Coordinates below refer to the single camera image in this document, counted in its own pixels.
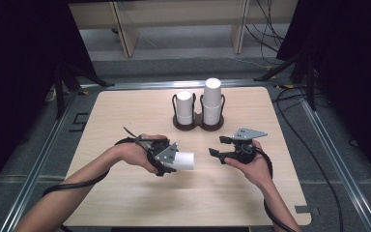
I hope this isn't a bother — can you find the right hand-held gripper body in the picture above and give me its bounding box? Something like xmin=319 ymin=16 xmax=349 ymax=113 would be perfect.
xmin=228 ymin=127 xmax=269 ymax=164

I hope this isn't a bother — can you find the black metal stand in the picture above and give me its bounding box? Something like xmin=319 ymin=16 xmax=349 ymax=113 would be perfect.
xmin=53 ymin=60 xmax=116 ymax=120
xmin=253 ymin=47 xmax=318 ymax=112

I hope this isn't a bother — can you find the bundle of black cables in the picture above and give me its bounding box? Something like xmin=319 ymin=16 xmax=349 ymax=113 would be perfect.
xmin=243 ymin=0 xmax=287 ymax=55

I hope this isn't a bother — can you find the black floor cable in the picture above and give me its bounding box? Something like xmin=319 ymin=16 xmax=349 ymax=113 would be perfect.
xmin=271 ymin=86 xmax=346 ymax=232

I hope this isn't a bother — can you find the metal floor rail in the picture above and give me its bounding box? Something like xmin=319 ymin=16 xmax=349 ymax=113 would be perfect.
xmin=79 ymin=78 xmax=273 ymax=92
xmin=299 ymin=100 xmax=371 ymax=232
xmin=0 ymin=93 xmax=80 ymax=232

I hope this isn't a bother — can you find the stack of white paper cups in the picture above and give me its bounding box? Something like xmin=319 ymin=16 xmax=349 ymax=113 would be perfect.
xmin=176 ymin=90 xmax=195 ymax=126
xmin=202 ymin=77 xmax=223 ymax=127

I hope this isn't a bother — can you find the person's right hand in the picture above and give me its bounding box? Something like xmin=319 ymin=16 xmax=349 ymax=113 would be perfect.
xmin=223 ymin=139 xmax=273 ymax=188

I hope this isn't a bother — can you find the black wire cup holder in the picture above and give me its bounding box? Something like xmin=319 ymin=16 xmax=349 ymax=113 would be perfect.
xmin=172 ymin=92 xmax=226 ymax=132

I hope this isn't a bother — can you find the beige desk frame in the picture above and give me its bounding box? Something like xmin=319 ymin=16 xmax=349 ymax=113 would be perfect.
xmin=69 ymin=0 xmax=299 ymax=59

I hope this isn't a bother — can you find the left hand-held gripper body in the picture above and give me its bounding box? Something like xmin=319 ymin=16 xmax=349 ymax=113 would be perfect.
xmin=146 ymin=138 xmax=179 ymax=172

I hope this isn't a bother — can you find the person's left hand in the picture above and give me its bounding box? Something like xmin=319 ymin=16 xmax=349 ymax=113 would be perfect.
xmin=117 ymin=133 xmax=168 ymax=175

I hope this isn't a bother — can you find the dark curtain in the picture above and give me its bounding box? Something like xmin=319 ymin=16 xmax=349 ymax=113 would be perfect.
xmin=0 ymin=0 xmax=99 ymax=201
xmin=275 ymin=0 xmax=371 ymax=185

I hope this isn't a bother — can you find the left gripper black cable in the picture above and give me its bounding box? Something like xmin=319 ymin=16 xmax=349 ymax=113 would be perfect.
xmin=42 ymin=136 xmax=149 ymax=198

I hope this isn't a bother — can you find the single white paper cup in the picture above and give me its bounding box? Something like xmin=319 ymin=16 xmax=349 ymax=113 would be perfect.
xmin=168 ymin=151 xmax=195 ymax=171

